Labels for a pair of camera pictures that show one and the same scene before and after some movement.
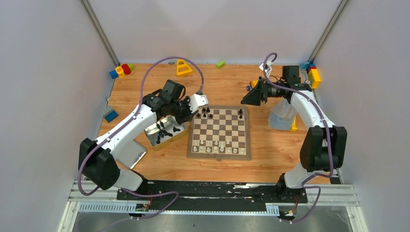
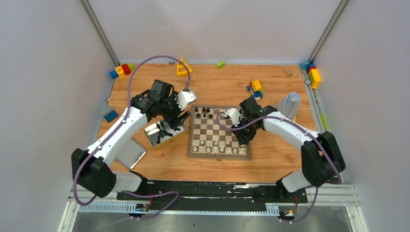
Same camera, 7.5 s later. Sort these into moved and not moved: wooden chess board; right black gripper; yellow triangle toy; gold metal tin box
Moved: right black gripper
Not moved: wooden chess board; yellow triangle toy; gold metal tin box
